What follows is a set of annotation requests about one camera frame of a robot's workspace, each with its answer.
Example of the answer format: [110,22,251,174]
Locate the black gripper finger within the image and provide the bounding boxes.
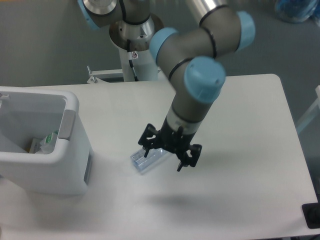
[138,123,160,158]
[176,144,202,172]

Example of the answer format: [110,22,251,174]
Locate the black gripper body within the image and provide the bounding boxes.
[156,119,195,156]

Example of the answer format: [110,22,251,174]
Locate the clear plastic water bottle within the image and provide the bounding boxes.
[130,148,172,175]

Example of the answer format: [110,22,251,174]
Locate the clear plastic bag green print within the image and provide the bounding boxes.
[36,130,59,154]

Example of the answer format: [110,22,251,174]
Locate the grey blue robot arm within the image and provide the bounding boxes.
[78,0,256,169]

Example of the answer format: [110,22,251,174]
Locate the white trash can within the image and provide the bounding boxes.
[0,86,93,195]

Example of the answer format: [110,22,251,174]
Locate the yellow white paper in bin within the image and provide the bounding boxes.
[27,138,42,154]

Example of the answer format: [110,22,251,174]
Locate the black device at table edge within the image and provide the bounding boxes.
[302,202,320,229]

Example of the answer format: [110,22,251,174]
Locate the blue bag in background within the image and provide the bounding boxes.
[274,0,320,24]

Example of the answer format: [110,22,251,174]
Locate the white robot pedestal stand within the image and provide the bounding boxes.
[87,48,162,84]

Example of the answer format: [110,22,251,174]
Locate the black cable on pedestal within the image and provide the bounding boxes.
[125,38,140,82]

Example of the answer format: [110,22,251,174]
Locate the white frame at right edge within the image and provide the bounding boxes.
[296,85,320,134]

